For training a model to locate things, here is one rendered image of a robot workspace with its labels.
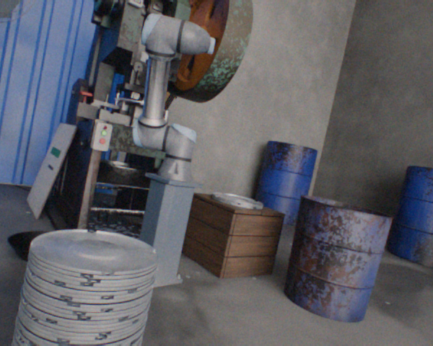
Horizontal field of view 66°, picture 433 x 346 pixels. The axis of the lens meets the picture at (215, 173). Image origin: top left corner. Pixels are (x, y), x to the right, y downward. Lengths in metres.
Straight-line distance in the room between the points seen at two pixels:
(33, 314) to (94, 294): 0.14
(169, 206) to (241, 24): 1.18
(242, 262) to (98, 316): 1.11
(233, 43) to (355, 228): 1.21
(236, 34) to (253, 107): 2.17
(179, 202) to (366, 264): 0.83
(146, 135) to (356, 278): 1.07
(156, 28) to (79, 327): 0.97
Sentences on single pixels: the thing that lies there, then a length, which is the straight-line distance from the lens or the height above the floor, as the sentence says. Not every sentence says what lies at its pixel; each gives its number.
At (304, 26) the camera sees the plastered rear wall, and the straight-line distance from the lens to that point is 4.84.
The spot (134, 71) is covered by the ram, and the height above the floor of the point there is 0.97.
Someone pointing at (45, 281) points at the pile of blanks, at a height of 0.26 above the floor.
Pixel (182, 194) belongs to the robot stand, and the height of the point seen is 0.40.
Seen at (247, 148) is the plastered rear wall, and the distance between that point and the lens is 4.14.
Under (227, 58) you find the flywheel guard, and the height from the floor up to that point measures 1.15.
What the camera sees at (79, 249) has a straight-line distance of 0.84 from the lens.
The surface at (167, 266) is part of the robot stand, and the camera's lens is 1.50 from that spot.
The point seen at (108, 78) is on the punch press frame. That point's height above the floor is 0.92.
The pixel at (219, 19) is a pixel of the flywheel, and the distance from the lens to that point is 2.29.
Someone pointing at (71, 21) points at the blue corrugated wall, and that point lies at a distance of 3.29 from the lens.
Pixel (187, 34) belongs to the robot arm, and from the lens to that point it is 1.29.
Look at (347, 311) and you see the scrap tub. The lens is 1.65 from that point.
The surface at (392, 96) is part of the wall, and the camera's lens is 4.79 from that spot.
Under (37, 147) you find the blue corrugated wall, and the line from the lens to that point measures 3.19.
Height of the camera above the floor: 0.59
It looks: 3 degrees down
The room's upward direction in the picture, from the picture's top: 12 degrees clockwise
